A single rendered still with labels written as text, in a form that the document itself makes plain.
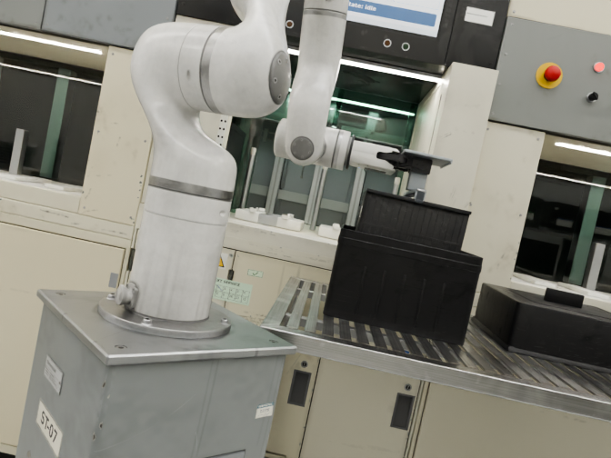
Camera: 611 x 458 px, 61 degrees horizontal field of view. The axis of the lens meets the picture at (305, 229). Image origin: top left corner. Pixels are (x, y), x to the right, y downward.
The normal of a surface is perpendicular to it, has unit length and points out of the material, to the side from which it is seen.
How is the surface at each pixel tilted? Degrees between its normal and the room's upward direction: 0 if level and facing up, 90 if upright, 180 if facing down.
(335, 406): 90
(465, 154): 90
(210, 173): 86
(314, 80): 55
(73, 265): 90
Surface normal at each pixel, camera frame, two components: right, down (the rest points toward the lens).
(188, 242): 0.36, 0.13
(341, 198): -0.05, 0.04
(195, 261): 0.58, 0.16
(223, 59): -0.34, 0.00
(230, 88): -0.29, 0.55
